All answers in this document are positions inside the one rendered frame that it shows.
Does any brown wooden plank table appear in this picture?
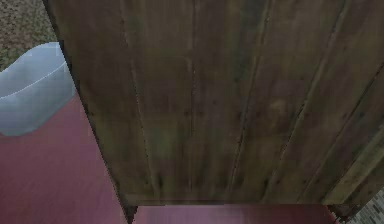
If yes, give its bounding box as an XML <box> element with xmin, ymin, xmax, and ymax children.
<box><xmin>42</xmin><ymin>0</ymin><xmax>384</xmax><ymax>224</ymax></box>

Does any pale blue translucent bin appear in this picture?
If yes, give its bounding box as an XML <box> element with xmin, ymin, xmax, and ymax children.
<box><xmin>0</xmin><ymin>41</ymin><xmax>77</xmax><ymax>137</ymax></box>

